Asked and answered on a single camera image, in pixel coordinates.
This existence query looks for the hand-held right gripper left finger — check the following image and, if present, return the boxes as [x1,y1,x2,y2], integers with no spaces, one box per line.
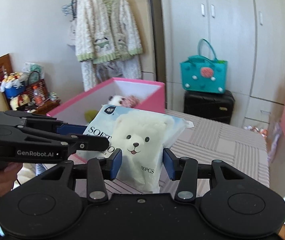
[41,148,123,204]

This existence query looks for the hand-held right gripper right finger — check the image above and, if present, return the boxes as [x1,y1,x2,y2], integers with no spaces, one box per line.
[162,148,254,203]

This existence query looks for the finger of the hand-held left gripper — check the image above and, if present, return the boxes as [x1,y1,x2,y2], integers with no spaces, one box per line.
[4,110,89,136]
[18,126,110,151]

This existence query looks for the green plush ball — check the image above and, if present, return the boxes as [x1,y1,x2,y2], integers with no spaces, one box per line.
[85,110,100,124]

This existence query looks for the bear print tissue pack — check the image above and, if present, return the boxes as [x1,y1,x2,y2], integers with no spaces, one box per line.
[83,104,194,194]

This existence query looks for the panda plush toy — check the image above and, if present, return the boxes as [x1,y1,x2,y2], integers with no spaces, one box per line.
[108,95,124,107]

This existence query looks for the floral pink cloth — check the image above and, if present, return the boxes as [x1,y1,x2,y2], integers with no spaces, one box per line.
[123,95,140,108]

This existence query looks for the pink storage box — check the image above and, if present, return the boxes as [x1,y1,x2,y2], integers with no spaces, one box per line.
[46,77,165,164]

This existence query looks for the person's left hand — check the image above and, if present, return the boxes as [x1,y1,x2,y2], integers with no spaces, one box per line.
[0,155,23,197]

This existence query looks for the wooden nightstand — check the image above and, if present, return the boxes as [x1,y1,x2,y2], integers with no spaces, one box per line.
[15,99,62,115]

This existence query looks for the striped tablecloth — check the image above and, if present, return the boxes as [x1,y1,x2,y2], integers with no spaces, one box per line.
[68,109,270,195]

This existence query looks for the blue wrapped flower bouquet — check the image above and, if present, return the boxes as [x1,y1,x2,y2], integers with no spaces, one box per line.
[0,72,25,99]

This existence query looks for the black suitcase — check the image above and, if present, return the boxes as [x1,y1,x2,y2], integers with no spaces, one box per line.
[184,90,234,125]

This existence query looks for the white fluffy pajama pants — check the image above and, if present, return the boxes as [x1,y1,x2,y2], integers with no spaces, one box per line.
[80,55,142,92]

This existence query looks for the pack of small bottles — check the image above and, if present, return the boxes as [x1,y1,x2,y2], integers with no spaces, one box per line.
[242,124,268,139]

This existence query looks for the white canvas tote bag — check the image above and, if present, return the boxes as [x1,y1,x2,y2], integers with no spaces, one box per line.
[68,22,77,46]

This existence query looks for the teal tote bag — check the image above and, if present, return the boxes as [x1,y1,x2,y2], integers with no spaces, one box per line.
[180,39,228,94]

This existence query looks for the white plastic bag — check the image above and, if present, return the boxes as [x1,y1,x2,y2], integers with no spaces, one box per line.
[267,122,283,164]

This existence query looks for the white fluffy cardigan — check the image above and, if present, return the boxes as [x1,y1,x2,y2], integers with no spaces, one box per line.
[75,0,143,64]

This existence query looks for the beige tall cabinet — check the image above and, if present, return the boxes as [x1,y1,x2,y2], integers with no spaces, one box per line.
[133,0,163,80]

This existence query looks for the grey wardrobe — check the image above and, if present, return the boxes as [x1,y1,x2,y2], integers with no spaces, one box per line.
[157,0,285,130]

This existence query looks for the blue wire hangers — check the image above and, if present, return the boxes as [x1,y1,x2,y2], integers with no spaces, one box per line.
[62,4,77,17]

